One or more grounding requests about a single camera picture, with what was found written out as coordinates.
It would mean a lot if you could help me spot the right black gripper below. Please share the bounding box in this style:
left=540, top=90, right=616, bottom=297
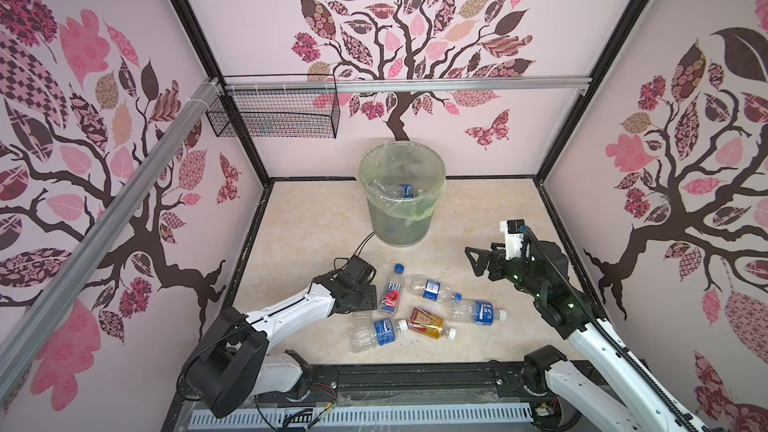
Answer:
left=465, top=238, right=545, bottom=301

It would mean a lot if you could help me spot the clear bottle green cap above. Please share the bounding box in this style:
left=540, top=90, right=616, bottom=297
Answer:
left=352, top=311, right=373, bottom=323

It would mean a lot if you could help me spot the Fiji bottle pink flower label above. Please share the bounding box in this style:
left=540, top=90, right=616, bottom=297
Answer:
left=377, top=263, right=405, bottom=317

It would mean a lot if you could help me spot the clear bottle blue label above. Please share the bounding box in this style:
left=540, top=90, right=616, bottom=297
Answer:
left=351, top=318, right=408, bottom=353
left=449, top=299, right=508, bottom=326
left=394, top=184, right=417, bottom=199
left=407, top=275, right=463, bottom=303

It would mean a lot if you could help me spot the clear bottle blue label bottom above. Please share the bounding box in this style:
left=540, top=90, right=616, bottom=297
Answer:
left=351, top=318, right=408, bottom=353

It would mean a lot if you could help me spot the long clear bottle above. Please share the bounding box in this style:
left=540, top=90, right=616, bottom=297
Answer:
left=369, top=179, right=402, bottom=199

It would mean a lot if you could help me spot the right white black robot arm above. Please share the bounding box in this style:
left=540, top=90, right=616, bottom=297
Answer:
left=464, top=232, right=709, bottom=431

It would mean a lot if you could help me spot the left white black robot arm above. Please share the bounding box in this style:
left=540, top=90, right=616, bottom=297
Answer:
left=176, top=255, right=376, bottom=418

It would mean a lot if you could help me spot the mesh bin with green liner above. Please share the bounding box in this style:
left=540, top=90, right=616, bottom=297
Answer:
left=356, top=141, right=447, bottom=247

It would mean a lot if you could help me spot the amber tea bottle red label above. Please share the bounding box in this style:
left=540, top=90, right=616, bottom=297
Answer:
left=406, top=307, right=458, bottom=340

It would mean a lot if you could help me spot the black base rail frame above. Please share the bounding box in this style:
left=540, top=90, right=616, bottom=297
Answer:
left=160, top=359, right=631, bottom=432

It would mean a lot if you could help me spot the white slotted cable duct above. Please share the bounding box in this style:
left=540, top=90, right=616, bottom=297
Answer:
left=186, top=403, right=533, bottom=431

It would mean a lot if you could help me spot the black wire wall basket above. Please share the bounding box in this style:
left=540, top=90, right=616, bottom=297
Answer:
left=206, top=72, right=341, bottom=139

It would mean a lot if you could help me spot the aluminium rail back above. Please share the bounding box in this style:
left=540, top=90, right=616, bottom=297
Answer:
left=225, top=76, right=592, bottom=94

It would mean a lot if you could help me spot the aluminium rail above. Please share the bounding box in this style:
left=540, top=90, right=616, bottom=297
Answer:
left=1, top=78, right=221, bottom=400
left=225, top=76, right=592, bottom=94

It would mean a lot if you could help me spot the aluminium rail left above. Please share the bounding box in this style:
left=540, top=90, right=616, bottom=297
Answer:
left=1, top=78, right=221, bottom=400

